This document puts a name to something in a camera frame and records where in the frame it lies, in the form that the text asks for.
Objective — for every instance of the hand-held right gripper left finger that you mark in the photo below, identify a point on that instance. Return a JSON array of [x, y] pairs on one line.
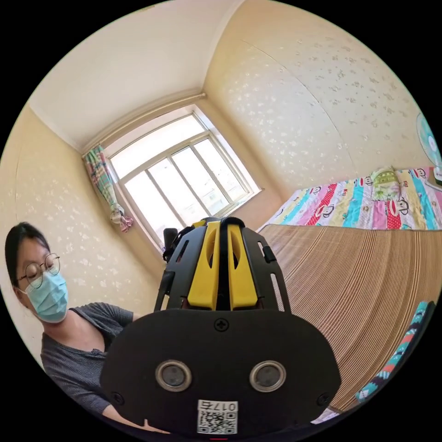
[[203, 279]]

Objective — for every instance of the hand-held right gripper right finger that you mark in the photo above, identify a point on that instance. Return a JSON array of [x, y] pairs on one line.
[[243, 279]]

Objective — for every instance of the person's right forearm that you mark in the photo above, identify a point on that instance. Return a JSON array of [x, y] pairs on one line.
[[121, 419]]

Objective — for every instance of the bed with woven mat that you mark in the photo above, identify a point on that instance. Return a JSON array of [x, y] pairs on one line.
[[345, 293]]

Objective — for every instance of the checked pastel curtain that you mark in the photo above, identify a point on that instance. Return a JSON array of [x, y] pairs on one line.
[[103, 179]]

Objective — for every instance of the person's body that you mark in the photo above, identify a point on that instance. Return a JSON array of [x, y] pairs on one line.
[[69, 352]]

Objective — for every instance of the green patterned pillow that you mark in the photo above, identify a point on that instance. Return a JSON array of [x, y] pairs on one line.
[[385, 183]]

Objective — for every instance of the teal patterned quilt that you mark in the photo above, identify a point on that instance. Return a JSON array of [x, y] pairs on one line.
[[397, 362]]

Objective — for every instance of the teal standing fan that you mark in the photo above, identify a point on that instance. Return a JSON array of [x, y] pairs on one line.
[[430, 145]]

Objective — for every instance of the window with white frame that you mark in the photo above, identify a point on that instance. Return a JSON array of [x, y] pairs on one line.
[[183, 179]]

